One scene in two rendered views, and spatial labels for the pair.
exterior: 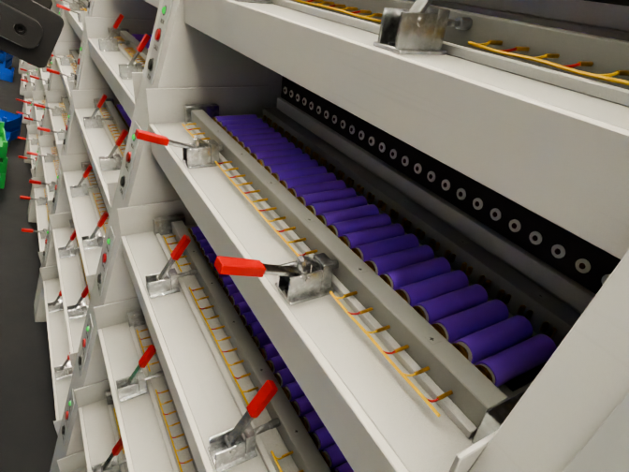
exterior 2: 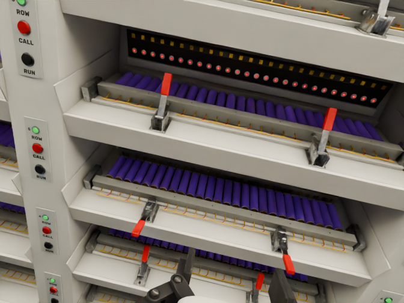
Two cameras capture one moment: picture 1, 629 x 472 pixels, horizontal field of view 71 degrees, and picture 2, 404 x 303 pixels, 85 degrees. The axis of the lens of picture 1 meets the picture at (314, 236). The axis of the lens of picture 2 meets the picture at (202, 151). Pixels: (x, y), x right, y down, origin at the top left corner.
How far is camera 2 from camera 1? 46 cm
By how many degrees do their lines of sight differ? 44
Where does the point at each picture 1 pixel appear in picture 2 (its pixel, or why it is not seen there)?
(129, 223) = (74, 262)
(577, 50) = (358, 145)
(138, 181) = (71, 239)
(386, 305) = (311, 231)
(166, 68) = (67, 169)
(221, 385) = (219, 287)
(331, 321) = (297, 247)
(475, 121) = (367, 190)
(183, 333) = not seen: hidden behind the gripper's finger
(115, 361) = not seen: outside the picture
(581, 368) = not seen: outside the picture
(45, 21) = (282, 278)
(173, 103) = (76, 183)
